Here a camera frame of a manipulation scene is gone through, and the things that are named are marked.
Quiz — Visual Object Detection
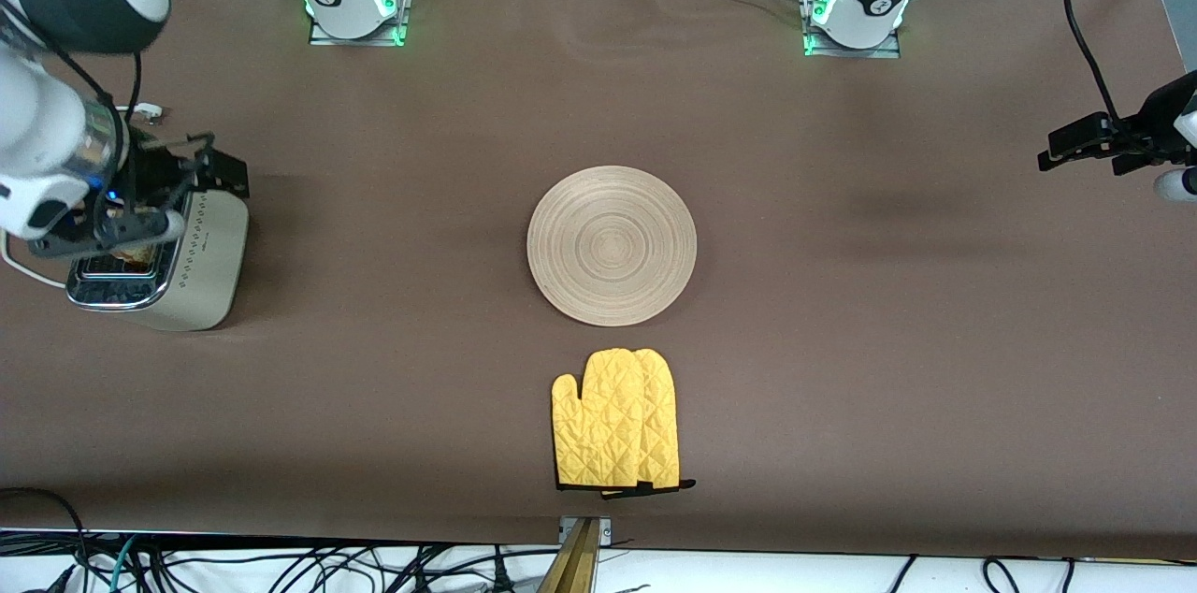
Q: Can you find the brown table cover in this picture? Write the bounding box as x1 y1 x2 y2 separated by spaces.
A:
0 0 1197 561

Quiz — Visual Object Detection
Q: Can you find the cream and chrome toaster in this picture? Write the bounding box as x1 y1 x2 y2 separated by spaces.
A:
65 191 251 333

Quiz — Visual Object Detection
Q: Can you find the yellow quilted oven mitt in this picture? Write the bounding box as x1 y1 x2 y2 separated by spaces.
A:
631 348 698 496
551 348 667 491

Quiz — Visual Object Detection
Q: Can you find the black floor cable tangle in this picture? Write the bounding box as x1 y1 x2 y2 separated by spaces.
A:
140 542 534 593

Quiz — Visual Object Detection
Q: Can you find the thick black looping cable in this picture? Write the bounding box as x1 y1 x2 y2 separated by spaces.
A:
0 485 90 593

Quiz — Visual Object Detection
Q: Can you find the silver metal bracket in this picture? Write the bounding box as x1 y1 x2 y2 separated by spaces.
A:
559 516 613 545

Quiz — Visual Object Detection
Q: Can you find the brass coloured metal profile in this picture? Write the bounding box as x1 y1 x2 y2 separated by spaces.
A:
538 516 604 593

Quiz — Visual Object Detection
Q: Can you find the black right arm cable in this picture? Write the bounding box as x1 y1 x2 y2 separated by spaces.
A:
0 0 218 229

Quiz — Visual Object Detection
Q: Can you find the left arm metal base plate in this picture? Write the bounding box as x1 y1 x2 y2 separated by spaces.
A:
800 0 903 60

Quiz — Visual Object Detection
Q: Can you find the round wooden plate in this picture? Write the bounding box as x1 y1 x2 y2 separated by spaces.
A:
526 165 699 327

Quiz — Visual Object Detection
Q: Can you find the brown bread slice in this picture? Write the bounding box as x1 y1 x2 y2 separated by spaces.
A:
105 242 157 271

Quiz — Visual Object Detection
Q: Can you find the teal cable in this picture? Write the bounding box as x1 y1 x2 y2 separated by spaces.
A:
103 535 139 593

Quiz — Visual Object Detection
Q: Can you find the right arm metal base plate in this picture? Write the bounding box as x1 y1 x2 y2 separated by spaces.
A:
309 0 413 48

